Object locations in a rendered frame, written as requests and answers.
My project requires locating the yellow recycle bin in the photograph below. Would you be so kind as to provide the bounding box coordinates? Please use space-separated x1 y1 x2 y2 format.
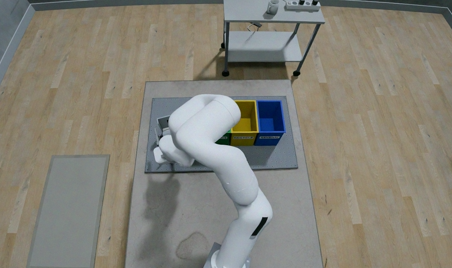
230 100 259 146

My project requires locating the green returns bin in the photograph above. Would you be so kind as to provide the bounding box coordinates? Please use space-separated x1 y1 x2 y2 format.
215 129 231 145

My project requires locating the blue waste bin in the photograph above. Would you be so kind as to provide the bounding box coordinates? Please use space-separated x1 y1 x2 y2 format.
254 100 286 146

